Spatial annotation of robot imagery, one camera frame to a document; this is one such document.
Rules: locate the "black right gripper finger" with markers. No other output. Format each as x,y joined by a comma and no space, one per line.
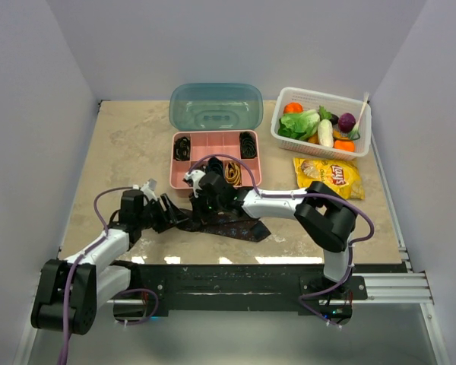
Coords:
222,217
200,215

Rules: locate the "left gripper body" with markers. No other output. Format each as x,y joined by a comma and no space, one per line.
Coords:
152,210

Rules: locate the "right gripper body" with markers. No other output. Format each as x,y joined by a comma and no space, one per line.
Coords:
203,199

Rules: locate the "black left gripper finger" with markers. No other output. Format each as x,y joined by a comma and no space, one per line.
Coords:
172,213
162,224

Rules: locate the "maroon blue-flowered tie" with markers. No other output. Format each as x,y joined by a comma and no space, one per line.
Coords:
243,228

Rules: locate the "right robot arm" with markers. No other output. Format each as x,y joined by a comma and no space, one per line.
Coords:
323,215

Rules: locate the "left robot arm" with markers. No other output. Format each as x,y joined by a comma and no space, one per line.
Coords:
70,291

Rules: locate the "yellow patterned rolled tie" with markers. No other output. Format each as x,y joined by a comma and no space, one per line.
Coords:
232,173

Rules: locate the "dark green rolled tie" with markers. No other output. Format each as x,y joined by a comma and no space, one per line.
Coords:
215,165

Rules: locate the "pink divided organizer box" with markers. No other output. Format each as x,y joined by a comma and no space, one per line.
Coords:
206,143

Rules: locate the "black gold patterned rolled tie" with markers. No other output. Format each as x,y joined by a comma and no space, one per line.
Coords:
182,149

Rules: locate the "dark dotted rolled tie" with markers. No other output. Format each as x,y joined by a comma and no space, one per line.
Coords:
248,147

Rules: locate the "teal translucent plastic lid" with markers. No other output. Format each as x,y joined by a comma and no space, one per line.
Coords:
199,107

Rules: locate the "green toy lettuce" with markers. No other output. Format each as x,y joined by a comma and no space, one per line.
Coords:
299,126

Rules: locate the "yellow toy vegetable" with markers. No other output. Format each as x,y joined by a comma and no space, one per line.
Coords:
336,135

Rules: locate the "orange toy pumpkin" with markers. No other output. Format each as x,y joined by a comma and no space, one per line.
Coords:
293,108

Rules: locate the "white toy cabbage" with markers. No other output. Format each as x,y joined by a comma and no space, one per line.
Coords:
325,133

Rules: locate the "yellow chips bag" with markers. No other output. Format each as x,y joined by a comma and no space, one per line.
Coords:
341,176

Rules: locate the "white plastic basket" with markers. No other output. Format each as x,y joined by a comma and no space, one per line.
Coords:
310,99

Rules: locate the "dark toy eggplant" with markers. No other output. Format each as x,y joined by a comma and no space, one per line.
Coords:
325,114

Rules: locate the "orange toy carrot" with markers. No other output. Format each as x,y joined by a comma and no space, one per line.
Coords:
345,145

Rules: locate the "purple toy cabbage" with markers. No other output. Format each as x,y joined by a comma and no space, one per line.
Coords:
346,122

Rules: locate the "toy green onion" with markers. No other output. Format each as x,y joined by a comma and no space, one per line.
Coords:
354,133

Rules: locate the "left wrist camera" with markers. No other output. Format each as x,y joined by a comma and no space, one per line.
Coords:
148,189

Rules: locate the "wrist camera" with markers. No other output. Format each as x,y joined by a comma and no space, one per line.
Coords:
148,189
193,179

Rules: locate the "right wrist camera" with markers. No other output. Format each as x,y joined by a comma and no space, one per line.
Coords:
193,179

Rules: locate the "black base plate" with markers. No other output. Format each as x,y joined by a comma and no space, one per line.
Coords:
162,289

